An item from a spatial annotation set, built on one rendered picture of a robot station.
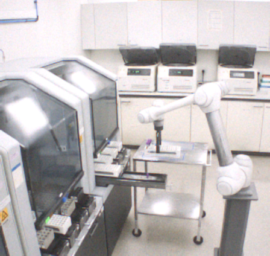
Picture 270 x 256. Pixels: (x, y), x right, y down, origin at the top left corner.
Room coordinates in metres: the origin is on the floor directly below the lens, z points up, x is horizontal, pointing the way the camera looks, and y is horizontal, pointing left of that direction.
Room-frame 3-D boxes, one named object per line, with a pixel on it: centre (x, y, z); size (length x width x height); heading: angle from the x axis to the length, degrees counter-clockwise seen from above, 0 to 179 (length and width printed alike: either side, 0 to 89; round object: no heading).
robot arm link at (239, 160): (1.98, -0.76, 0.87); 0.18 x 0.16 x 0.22; 140
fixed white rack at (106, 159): (2.30, 0.34, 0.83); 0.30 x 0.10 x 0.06; 77
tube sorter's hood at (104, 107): (2.40, 0.46, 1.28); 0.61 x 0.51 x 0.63; 167
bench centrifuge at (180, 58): (4.58, -0.66, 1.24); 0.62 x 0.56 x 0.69; 167
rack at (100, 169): (2.12, 0.27, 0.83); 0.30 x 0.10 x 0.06; 77
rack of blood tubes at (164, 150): (2.41, -0.22, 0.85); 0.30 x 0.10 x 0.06; 78
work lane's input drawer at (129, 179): (2.08, 0.10, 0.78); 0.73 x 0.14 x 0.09; 77
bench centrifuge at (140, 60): (4.71, -0.09, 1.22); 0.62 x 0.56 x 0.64; 165
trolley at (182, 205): (2.49, -0.32, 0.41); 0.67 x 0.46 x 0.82; 75
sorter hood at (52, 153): (1.56, 0.65, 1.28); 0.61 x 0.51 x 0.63; 167
